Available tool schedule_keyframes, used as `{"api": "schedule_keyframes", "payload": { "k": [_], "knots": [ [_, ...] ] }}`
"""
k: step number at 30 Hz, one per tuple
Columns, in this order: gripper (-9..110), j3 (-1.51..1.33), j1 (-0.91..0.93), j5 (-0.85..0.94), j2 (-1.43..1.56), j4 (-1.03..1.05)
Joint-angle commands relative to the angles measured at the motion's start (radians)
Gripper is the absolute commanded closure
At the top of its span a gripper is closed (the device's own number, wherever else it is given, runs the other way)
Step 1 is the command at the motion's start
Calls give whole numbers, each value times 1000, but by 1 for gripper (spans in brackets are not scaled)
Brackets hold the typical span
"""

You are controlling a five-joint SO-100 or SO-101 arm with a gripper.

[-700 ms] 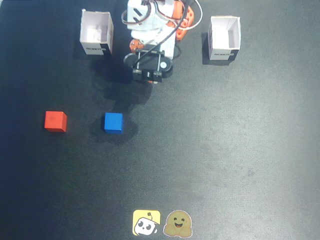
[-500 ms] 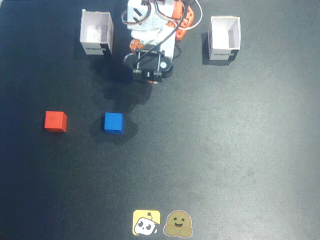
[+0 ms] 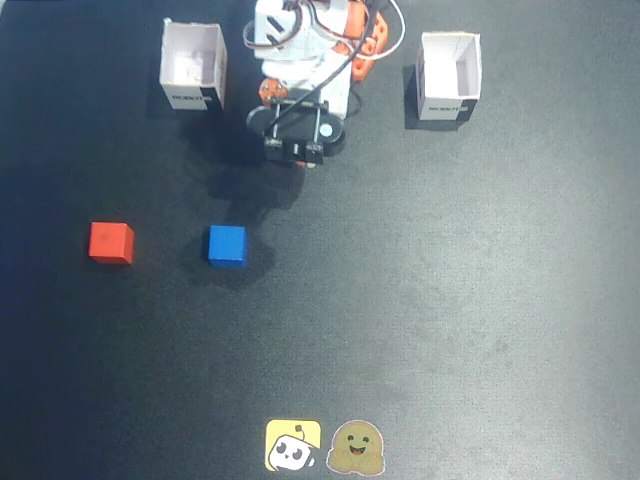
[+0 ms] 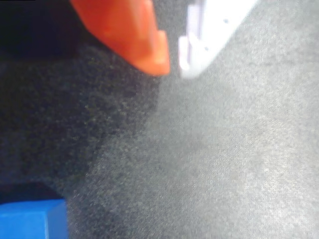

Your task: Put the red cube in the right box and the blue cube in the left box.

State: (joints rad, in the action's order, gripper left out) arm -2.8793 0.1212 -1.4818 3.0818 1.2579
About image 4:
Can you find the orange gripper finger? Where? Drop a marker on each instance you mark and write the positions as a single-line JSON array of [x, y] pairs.
[[129, 32]]

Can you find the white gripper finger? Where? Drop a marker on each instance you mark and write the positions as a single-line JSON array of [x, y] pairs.
[[214, 25]]

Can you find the blue cube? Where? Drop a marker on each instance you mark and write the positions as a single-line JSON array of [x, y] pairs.
[[27, 221]]

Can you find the black felt mat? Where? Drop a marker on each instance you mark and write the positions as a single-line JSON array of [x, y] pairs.
[[199, 149]]

